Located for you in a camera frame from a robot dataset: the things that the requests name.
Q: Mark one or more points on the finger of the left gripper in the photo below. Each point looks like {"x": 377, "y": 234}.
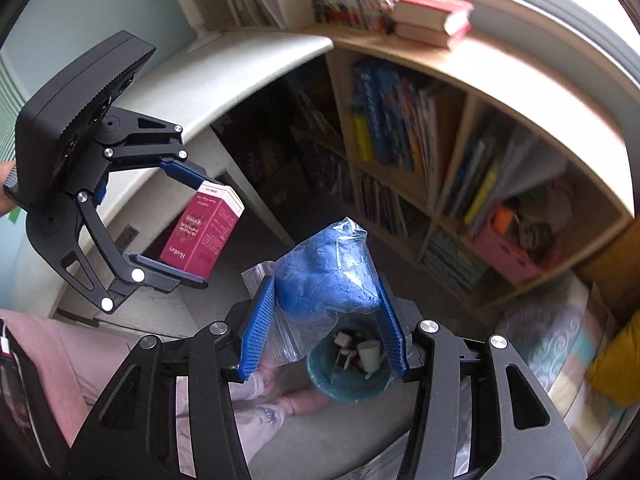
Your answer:
{"x": 133, "y": 141}
{"x": 130, "y": 271}

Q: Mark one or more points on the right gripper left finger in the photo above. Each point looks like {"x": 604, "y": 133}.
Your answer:
{"x": 255, "y": 332}

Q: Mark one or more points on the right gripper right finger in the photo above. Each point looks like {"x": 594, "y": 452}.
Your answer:
{"x": 517, "y": 433}

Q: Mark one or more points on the magenta small carton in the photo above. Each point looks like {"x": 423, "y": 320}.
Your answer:
{"x": 203, "y": 229}

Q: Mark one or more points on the white paper cup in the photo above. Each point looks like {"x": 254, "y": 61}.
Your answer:
{"x": 370, "y": 355}

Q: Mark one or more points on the blue stuff plastic bag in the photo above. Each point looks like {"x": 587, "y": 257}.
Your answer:
{"x": 323, "y": 278}

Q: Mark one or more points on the teal lined trash bin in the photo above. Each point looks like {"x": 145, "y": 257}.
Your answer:
{"x": 335, "y": 366}

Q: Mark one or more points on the pink pyjama legs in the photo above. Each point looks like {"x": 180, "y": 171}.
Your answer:
{"x": 81, "y": 404}

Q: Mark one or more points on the yellow pillow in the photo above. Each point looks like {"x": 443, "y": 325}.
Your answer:
{"x": 616, "y": 372}

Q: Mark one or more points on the left pink slipper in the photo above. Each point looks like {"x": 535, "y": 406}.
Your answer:
{"x": 260, "y": 383}

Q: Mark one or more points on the pink slipper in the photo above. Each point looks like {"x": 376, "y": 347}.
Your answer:
{"x": 302, "y": 401}
{"x": 260, "y": 383}

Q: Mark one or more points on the right pink slipper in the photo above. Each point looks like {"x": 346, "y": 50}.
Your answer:
{"x": 302, "y": 401}

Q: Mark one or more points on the pink plastic basket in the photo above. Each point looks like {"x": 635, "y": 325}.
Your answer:
{"x": 504, "y": 256}

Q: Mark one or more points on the wooden bookshelf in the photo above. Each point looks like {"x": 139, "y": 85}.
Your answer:
{"x": 481, "y": 76}

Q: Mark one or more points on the red hardcover books stack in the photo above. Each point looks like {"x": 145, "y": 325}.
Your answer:
{"x": 439, "y": 23}

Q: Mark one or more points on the green striped wall poster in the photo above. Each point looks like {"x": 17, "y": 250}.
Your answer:
{"x": 12, "y": 99}

